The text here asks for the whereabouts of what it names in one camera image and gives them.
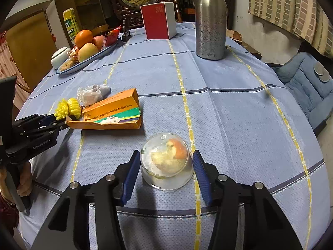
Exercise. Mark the person's left hand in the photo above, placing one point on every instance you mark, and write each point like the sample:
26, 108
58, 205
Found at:
24, 182

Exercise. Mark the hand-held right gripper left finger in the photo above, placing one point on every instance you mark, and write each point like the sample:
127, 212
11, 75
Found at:
131, 177

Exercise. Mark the blue striped tablecloth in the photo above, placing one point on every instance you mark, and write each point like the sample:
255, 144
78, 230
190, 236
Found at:
234, 122

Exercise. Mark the red and white box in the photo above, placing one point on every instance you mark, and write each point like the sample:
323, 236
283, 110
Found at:
156, 22

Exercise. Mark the clear plastic cup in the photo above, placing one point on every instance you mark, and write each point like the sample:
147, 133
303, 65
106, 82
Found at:
166, 161

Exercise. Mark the red patterned curtain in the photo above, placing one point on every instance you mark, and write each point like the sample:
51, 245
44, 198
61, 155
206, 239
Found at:
10, 62

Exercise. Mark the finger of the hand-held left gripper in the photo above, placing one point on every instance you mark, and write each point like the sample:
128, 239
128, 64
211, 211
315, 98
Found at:
33, 119
52, 129

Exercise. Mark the orange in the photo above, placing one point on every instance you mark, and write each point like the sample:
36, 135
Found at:
83, 37

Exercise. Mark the blue cushioned chair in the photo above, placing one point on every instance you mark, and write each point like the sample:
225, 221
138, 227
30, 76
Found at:
304, 83

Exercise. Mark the pile of peanuts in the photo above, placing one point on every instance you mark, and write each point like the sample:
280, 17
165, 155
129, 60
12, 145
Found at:
68, 64

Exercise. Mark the yellow foam fruit net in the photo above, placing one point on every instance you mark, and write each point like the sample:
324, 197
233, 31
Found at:
70, 108

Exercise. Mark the dark wooden cabinet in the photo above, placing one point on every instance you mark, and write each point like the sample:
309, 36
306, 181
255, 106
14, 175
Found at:
85, 0

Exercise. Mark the steel thermos bottle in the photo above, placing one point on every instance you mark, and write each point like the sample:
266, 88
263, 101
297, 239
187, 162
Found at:
210, 31

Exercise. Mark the blue rimmed fruit plate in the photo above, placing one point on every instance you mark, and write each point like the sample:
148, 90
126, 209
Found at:
87, 62

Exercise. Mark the white lidded jar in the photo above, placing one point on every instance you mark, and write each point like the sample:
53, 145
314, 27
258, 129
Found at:
59, 57

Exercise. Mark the yellow green can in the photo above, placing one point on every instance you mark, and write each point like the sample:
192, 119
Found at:
70, 23

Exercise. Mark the checked beige curtain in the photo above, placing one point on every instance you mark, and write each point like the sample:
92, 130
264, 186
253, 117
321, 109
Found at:
286, 5

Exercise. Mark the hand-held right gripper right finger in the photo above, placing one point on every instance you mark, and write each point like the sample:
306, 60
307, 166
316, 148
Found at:
201, 179

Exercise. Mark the orange cardboard box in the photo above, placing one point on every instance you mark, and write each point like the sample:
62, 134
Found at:
114, 104

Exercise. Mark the person's left forearm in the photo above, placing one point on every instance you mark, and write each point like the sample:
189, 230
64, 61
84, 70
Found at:
6, 213

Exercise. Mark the wooden side table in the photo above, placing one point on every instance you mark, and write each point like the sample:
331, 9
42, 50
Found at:
247, 49

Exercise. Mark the red snack packet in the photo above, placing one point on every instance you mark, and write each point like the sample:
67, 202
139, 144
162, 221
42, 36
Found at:
110, 36

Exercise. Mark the red apple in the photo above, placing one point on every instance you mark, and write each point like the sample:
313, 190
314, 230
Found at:
98, 41

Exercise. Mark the yellow pear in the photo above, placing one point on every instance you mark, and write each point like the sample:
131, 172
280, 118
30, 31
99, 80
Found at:
87, 52

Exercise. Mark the brown wooden door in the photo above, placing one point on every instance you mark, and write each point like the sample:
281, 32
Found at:
31, 47

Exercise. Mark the crumpled white plastic bag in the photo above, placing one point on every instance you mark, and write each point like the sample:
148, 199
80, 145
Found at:
87, 95

